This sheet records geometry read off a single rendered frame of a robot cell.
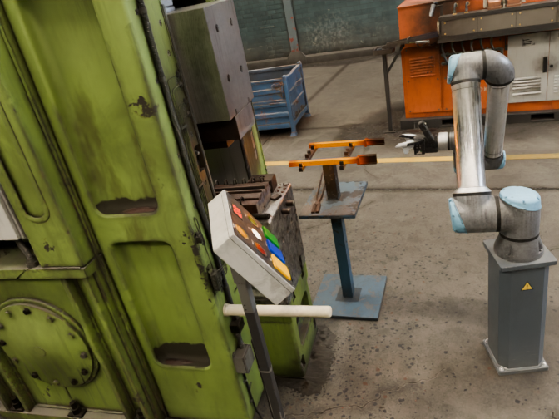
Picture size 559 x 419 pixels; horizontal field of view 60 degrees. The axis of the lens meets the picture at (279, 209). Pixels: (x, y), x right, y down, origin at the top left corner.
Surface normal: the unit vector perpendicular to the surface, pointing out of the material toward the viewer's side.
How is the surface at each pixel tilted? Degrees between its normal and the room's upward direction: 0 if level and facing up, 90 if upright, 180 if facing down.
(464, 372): 0
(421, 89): 90
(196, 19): 90
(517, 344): 90
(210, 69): 90
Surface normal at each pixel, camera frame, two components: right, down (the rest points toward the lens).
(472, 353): -0.18, -0.88
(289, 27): -0.36, 0.48
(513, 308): -0.04, 0.46
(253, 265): 0.18, 0.41
